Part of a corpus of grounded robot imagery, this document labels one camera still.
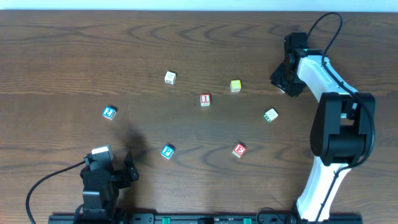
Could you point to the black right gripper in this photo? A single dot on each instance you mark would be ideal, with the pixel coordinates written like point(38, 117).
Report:
point(283, 81)

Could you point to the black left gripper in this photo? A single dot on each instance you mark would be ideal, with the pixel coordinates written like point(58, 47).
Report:
point(123, 177)

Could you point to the red letter I block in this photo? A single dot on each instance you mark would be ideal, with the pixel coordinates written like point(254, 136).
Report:
point(205, 99)

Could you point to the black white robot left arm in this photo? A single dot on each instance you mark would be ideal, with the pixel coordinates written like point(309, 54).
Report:
point(101, 186)

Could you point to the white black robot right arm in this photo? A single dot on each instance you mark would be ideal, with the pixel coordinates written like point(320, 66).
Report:
point(342, 133)

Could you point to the green edged wooden block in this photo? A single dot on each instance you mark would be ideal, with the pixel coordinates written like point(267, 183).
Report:
point(270, 115)

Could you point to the yellow wooden block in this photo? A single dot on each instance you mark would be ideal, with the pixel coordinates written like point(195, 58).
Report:
point(235, 86)

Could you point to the blue letter P block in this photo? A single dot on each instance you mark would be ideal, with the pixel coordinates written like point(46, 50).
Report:
point(167, 151)

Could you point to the blue number 2 block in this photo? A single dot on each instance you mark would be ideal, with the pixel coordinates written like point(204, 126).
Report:
point(109, 112)

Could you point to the red letter E block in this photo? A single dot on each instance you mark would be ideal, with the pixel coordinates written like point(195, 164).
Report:
point(239, 150)

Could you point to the plain white wooden block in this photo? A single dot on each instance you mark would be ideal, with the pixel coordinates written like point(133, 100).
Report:
point(170, 77)

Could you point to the black mounting rail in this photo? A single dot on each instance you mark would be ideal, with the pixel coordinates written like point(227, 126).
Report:
point(265, 218)

